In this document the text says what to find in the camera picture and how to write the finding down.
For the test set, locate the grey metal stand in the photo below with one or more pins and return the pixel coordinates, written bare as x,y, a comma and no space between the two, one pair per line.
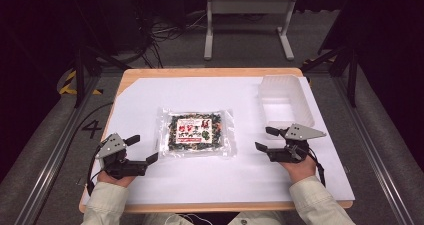
250,5

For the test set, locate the person's right hand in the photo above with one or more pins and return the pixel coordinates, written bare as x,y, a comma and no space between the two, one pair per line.
301,170

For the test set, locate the clear plastic container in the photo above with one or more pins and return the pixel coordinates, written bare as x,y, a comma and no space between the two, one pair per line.
283,101

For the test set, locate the clear bag of mixed snacks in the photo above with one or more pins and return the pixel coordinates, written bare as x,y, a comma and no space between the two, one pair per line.
196,131

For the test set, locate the aluminium rail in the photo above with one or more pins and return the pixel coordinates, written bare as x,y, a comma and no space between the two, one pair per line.
56,151
373,151

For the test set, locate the black metal stand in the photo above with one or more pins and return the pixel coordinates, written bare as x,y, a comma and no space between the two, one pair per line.
80,75
350,71

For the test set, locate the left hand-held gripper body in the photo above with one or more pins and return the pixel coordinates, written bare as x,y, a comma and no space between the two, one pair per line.
111,146

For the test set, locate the person's left hand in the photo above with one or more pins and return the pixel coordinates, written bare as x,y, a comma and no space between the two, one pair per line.
116,181

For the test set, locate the yellow black hazard tape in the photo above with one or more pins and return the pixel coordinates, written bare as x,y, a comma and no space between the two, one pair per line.
68,83

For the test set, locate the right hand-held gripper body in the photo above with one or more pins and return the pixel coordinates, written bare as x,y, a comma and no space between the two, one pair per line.
301,132

